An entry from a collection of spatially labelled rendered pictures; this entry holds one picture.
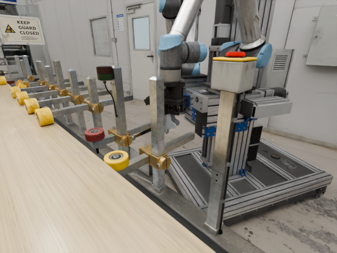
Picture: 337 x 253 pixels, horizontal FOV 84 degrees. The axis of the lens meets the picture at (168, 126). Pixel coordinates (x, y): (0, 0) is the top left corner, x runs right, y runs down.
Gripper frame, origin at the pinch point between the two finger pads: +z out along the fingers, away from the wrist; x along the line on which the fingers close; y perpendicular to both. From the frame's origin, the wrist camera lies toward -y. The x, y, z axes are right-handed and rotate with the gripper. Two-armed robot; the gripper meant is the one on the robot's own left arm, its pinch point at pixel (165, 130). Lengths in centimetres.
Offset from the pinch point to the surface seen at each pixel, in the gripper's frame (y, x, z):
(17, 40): -255, 95, -40
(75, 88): -68, 16, -9
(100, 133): -26.0, -10.1, 2.3
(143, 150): -5.2, -9.1, 5.9
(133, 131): -21.9, 8.1, 7.8
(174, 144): 2.8, 2.9, 7.4
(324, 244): 91, 60, 93
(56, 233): -0.5, -49.1, 2.6
